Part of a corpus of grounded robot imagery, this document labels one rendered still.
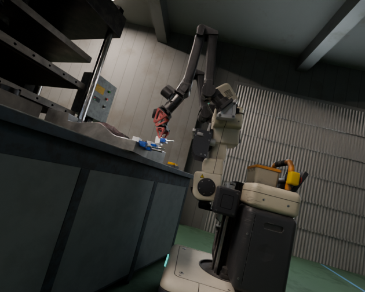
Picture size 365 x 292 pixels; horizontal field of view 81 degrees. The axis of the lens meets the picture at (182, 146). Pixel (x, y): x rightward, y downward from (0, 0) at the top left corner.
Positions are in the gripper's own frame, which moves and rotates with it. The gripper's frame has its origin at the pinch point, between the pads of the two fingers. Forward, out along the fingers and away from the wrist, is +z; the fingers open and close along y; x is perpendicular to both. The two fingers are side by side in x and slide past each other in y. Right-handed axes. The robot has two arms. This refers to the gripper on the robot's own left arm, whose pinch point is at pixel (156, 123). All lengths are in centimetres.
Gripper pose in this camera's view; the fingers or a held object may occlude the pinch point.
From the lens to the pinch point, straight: 121.9
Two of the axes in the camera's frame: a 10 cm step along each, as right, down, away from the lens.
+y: -0.3, -1.7, -9.8
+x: 7.5, 6.5, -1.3
